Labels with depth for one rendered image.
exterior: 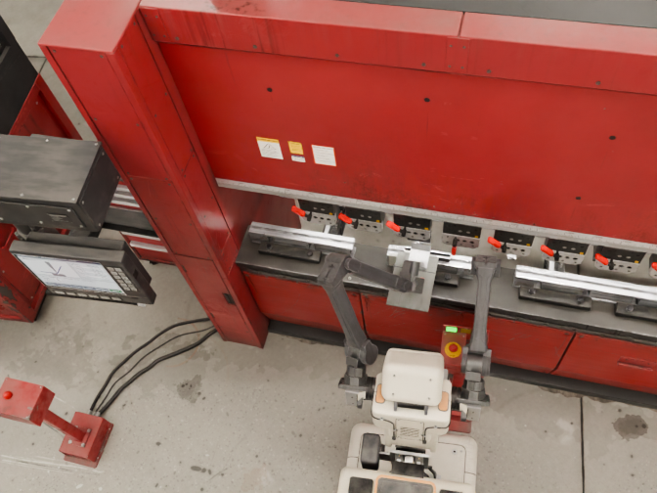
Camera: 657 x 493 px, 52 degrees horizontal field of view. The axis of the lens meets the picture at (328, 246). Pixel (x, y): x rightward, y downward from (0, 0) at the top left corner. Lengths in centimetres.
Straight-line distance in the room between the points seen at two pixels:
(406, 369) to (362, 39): 110
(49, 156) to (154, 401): 198
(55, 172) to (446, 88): 127
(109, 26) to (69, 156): 47
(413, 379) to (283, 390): 159
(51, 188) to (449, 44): 131
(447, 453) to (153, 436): 161
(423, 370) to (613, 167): 90
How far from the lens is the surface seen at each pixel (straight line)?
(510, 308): 304
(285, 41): 208
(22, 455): 426
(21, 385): 343
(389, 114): 223
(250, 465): 378
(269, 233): 315
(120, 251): 253
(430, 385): 238
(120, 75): 216
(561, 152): 227
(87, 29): 219
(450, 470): 341
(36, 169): 240
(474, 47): 195
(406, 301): 289
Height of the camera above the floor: 361
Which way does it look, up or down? 59 degrees down
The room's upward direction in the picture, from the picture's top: 12 degrees counter-clockwise
